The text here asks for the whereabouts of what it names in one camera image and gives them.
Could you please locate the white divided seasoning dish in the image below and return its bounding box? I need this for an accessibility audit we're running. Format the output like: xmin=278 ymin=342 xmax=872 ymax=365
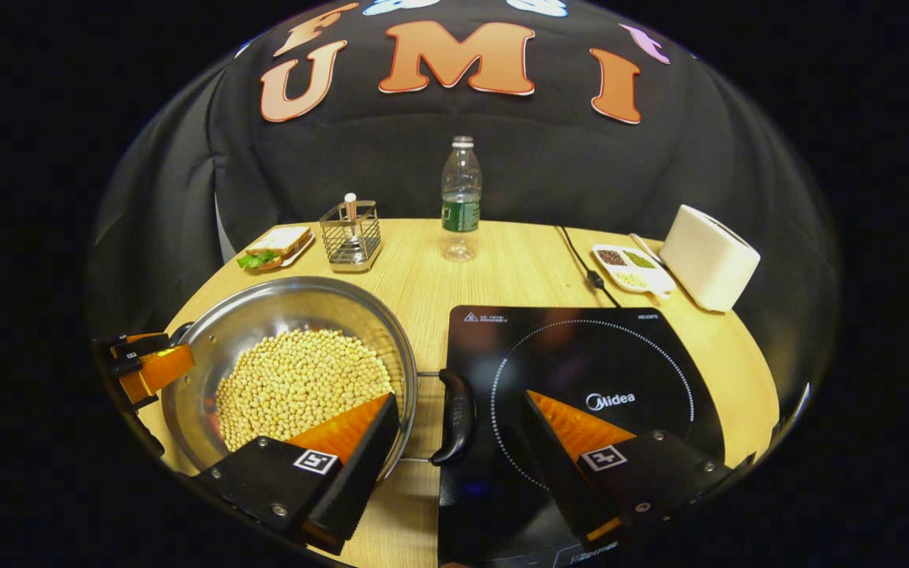
xmin=592 ymin=244 xmax=677 ymax=299

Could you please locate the sandwich with lettuce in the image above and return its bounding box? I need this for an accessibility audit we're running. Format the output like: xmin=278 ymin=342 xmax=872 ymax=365
xmin=237 ymin=226 xmax=313 ymax=271

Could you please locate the black power cable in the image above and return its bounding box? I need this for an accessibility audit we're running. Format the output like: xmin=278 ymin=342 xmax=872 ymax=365
xmin=555 ymin=225 xmax=623 ymax=308

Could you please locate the stainless steel pot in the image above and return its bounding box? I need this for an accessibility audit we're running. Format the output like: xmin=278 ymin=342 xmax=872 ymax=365
xmin=161 ymin=276 xmax=477 ymax=482

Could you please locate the wire mesh basket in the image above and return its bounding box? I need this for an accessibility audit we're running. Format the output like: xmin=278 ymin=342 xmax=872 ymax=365
xmin=319 ymin=200 xmax=383 ymax=274

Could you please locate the black backdrop cloth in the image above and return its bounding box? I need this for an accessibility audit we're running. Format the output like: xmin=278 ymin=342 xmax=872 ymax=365
xmin=85 ymin=0 xmax=842 ymax=340

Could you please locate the clear plastic water bottle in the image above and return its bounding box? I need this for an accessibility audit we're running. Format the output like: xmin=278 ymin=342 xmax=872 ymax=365
xmin=440 ymin=136 xmax=484 ymax=263

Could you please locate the pile of yellow soybeans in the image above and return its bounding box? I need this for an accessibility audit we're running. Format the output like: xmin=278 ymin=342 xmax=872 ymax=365
xmin=214 ymin=329 xmax=394 ymax=452

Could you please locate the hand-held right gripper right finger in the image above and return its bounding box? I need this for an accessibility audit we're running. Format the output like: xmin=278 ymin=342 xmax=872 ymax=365
xmin=519 ymin=389 xmax=755 ymax=553

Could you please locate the small sandwich plate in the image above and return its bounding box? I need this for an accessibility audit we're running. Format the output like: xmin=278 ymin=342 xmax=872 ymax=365
xmin=245 ymin=233 xmax=317 ymax=273

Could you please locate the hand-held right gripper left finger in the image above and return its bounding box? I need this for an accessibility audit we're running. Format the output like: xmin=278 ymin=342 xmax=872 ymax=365
xmin=190 ymin=393 xmax=402 ymax=556

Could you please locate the black induction cooktop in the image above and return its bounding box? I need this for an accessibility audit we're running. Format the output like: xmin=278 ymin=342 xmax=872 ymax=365
xmin=437 ymin=305 xmax=728 ymax=567

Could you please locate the white toaster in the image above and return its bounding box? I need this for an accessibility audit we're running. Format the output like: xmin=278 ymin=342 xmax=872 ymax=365
xmin=659 ymin=205 xmax=761 ymax=313

